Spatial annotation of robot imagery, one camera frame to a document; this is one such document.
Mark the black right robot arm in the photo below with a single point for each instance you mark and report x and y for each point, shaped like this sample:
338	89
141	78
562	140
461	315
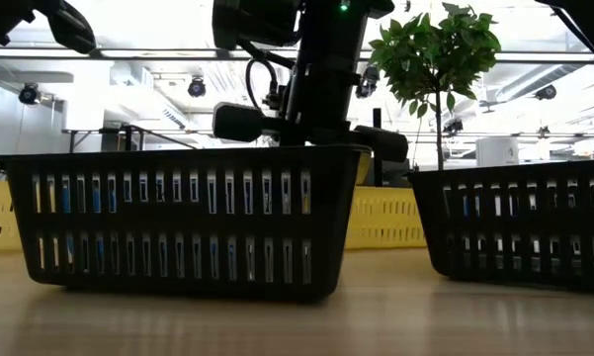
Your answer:
593	20

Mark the white cylindrical appliance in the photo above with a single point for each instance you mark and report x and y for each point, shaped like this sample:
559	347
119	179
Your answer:
496	151

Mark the black metal table frame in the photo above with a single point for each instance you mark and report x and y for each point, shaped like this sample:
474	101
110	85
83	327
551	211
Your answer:
72	141

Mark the black ceiling spotlight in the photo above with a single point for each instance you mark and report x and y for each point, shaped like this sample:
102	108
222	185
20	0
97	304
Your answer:
196	87
453	126
546	92
367	86
28	94

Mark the small green leafy tree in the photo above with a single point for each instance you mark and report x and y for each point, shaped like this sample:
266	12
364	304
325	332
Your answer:
435	49

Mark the black slotted plastic basket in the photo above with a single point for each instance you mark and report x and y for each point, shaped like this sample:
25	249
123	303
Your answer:
178	222
524	220

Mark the black computer monitor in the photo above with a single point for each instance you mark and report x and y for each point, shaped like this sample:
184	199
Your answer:
395	175

